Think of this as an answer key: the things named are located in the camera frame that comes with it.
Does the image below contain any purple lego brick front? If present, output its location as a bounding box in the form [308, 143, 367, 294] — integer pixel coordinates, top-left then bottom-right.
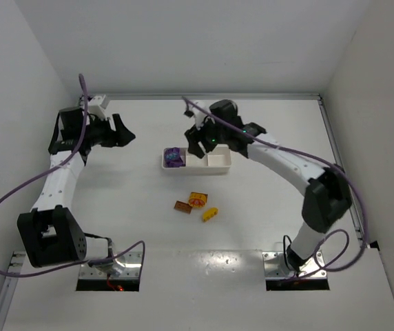
[164, 157, 185, 168]

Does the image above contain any purple lego brick top pile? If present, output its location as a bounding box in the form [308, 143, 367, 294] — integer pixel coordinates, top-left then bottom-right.
[164, 147, 180, 163]

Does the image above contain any orange curved lego brick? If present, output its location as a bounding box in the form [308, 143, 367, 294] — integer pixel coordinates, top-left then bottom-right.
[188, 199, 207, 208]

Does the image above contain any yellow lego brick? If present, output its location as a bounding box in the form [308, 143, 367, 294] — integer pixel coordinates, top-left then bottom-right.
[202, 207, 218, 222]

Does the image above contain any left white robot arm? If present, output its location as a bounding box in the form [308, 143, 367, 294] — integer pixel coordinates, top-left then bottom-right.
[17, 107, 136, 268]

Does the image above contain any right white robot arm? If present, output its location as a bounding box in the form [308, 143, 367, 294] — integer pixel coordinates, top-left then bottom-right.
[184, 99, 352, 271]

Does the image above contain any white three-compartment tray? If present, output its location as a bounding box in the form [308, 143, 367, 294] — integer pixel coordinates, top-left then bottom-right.
[161, 146, 231, 176]

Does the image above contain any brown flat lego brick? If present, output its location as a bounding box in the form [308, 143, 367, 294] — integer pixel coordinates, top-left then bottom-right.
[189, 192, 208, 201]
[174, 201, 192, 214]

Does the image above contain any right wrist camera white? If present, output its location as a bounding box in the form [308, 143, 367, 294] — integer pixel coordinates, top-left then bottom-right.
[184, 100, 214, 130]

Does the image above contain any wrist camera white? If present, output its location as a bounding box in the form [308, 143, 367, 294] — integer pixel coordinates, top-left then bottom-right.
[184, 100, 214, 130]
[87, 94, 110, 120]

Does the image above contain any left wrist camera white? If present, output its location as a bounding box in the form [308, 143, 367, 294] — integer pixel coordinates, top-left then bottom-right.
[87, 94, 110, 120]

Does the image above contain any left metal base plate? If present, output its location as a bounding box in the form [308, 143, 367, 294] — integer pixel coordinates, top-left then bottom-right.
[76, 252, 143, 292]

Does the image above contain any metal base plate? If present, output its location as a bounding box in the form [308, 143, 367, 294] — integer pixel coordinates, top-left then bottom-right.
[262, 251, 330, 292]
[76, 252, 143, 292]

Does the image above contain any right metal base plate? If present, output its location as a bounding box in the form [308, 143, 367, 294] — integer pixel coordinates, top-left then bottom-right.
[262, 251, 330, 292]

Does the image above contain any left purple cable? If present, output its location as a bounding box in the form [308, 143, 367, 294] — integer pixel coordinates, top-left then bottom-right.
[0, 73, 146, 278]

